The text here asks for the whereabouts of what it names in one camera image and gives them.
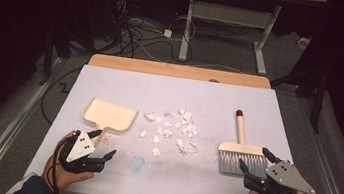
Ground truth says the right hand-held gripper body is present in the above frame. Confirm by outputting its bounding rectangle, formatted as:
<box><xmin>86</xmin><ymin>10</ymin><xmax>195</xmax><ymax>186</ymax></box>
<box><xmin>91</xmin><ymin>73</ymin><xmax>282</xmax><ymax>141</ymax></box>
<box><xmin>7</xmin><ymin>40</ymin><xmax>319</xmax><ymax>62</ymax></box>
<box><xmin>241</xmin><ymin>155</ymin><xmax>320</xmax><ymax>194</ymax></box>

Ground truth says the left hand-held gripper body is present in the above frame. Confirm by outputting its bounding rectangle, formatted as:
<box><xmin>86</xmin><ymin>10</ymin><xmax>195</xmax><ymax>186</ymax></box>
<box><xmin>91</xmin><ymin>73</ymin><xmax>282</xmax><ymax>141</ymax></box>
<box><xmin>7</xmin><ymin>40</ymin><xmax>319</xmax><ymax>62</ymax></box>
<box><xmin>57</xmin><ymin>127</ymin><xmax>111</xmax><ymax>177</ymax></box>

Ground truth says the wooden brush with red tip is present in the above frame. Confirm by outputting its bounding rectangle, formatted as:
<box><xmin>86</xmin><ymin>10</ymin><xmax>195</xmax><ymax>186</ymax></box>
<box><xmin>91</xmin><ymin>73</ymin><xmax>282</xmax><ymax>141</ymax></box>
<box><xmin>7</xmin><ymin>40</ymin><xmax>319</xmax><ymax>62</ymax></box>
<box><xmin>214</xmin><ymin>107</ymin><xmax>276</xmax><ymax>180</ymax></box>

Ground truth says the cream plastic dustpan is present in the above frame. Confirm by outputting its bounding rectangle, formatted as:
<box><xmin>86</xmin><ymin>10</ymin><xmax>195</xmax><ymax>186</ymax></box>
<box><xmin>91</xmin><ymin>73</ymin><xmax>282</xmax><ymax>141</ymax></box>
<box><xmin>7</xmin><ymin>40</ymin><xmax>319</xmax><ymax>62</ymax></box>
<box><xmin>77</xmin><ymin>95</ymin><xmax>140</xmax><ymax>150</ymax></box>

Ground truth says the pile of white paper scraps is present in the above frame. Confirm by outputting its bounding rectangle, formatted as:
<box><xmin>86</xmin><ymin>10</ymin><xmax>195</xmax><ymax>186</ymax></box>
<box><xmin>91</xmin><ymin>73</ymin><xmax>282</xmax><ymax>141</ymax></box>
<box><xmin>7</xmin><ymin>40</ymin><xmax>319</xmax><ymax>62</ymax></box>
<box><xmin>136</xmin><ymin>102</ymin><xmax>204</xmax><ymax>164</ymax></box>

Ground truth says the person's left hand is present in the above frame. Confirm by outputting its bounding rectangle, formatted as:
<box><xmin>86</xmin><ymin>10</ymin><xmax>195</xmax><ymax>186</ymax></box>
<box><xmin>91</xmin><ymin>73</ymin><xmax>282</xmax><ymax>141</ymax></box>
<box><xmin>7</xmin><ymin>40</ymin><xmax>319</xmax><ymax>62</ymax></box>
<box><xmin>40</xmin><ymin>127</ymin><xmax>101</xmax><ymax>194</ymax></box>

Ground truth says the black metal stand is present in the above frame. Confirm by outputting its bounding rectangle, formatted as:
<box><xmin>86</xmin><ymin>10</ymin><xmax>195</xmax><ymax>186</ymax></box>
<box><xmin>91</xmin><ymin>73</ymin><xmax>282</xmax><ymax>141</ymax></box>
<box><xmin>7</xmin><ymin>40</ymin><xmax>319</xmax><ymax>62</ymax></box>
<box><xmin>38</xmin><ymin>24</ymin><xmax>76</xmax><ymax>90</ymax></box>
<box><xmin>265</xmin><ymin>56</ymin><xmax>331</xmax><ymax>135</ymax></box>

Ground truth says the white board table cover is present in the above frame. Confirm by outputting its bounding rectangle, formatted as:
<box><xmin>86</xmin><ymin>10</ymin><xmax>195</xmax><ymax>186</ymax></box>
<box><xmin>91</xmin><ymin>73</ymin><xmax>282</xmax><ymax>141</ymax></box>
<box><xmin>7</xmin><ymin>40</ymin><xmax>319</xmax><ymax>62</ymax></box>
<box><xmin>20</xmin><ymin>57</ymin><xmax>326</xmax><ymax>194</ymax></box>

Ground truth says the wooden table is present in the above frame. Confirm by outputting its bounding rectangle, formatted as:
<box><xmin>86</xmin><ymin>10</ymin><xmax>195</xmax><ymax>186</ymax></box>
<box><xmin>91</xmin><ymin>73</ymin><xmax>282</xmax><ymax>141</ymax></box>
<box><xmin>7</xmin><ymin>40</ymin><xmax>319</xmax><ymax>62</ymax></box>
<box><xmin>70</xmin><ymin>52</ymin><xmax>273</xmax><ymax>194</ymax></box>

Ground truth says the white power strip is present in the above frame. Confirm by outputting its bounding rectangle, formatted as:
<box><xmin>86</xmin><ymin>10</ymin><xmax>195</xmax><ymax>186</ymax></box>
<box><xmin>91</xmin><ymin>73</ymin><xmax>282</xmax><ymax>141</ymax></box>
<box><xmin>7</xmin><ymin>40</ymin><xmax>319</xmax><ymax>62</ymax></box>
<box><xmin>296</xmin><ymin>36</ymin><xmax>312</xmax><ymax>51</ymax></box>

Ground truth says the white-framed desk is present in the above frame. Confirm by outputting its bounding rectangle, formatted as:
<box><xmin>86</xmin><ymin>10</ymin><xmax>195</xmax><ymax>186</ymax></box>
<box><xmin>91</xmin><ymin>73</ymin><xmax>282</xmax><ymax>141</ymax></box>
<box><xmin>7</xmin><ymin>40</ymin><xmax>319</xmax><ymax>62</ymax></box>
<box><xmin>163</xmin><ymin>0</ymin><xmax>329</xmax><ymax>84</ymax></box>

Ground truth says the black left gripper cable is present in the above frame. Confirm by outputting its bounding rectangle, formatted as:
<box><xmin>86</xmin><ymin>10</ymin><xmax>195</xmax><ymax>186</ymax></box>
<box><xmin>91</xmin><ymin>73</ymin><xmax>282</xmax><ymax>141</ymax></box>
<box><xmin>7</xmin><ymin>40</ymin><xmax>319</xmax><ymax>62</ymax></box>
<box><xmin>46</xmin><ymin>135</ymin><xmax>76</xmax><ymax>194</ymax></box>

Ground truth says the black floor cable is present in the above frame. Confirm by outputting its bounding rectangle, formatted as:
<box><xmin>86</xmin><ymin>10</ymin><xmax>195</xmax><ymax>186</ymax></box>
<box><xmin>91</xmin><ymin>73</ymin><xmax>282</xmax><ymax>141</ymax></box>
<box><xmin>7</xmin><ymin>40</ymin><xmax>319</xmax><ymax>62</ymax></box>
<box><xmin>37</xmin><ymin>61</ymin><xmax>83</xmax><ymax>130</ymax></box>

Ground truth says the tangle of floor cables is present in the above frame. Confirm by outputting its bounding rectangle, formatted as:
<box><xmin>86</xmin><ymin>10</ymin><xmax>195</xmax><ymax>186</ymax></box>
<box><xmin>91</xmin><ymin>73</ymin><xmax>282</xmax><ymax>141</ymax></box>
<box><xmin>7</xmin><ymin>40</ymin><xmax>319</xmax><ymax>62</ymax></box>
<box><xmin>108</xmin><ymin>0</ymin><xmax>203</xmax><ymax>68</ymax></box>

